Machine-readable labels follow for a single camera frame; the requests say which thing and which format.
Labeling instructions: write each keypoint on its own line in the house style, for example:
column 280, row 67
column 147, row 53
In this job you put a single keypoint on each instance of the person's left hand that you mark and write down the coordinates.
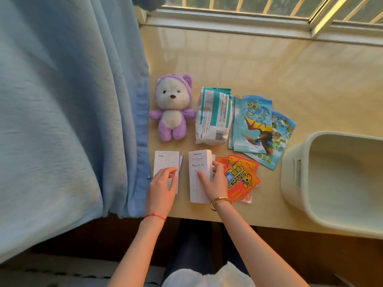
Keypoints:
column 160, row 194

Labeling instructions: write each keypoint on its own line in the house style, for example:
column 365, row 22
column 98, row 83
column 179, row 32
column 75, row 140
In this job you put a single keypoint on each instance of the person's right hand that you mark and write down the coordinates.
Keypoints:
column 217, row 188

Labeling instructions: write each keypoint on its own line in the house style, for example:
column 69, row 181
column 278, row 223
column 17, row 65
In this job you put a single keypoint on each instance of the person's left thumb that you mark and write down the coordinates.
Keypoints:
column 174, row 185

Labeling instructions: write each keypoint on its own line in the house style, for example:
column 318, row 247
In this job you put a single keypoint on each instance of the person's right thumb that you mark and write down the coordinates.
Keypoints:
column 203, row 178

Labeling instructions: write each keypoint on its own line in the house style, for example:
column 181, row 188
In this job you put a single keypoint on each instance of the white cardboard box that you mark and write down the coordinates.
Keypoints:
column 200, row 161

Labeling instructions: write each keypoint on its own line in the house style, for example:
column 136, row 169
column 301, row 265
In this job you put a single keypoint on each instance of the white printed paper card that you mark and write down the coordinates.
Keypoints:
column 166, row 160

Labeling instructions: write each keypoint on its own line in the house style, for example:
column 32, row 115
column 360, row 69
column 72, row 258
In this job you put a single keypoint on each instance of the person's left forearm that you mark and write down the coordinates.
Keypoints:
column 137, row 254

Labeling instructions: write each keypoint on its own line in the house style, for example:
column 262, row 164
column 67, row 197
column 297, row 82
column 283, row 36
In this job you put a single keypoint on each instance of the person's right forearm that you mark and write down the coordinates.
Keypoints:
column 254, row 248

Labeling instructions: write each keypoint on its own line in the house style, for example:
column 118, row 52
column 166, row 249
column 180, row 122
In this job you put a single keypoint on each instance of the orange cartoon dog packet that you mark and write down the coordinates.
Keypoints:
column 244, row 161
column 221, row 161
column 241, row 180

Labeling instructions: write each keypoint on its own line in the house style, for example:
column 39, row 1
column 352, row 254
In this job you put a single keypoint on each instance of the white and teal wipes pack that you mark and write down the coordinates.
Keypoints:
column 213, row 116

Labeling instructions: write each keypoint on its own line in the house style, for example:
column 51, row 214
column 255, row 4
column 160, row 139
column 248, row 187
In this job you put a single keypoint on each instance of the person's dark trousers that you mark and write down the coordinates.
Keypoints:
column 194, row 245

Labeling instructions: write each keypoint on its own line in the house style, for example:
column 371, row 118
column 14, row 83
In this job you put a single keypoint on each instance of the blue dragon print packet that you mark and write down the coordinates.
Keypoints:
column 283, row 131
column 252, row 125

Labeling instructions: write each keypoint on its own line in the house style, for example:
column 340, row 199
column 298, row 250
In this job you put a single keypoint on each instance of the purple plush bear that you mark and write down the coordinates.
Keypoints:
column 173, row 110

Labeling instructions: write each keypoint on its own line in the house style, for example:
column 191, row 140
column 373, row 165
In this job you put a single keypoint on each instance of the person's white shirt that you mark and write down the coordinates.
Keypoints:
column 209, row 277

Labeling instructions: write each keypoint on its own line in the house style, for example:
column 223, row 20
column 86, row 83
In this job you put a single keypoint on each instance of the light blue curtain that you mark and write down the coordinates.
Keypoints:
column 65, row 116

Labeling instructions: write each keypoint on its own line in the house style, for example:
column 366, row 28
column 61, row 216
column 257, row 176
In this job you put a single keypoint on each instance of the white plastic bin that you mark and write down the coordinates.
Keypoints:
column 338, row 179

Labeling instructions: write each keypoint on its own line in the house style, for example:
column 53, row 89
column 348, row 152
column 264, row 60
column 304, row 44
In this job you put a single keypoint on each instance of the white patterned rug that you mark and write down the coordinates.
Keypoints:
column 59, row 270

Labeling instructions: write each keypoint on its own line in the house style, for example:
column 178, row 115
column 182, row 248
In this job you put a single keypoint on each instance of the window guard bars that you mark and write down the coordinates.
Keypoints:
column 254, row 4

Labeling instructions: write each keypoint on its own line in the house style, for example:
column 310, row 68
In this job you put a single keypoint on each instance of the white window frame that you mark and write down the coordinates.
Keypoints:
column 239, row 22

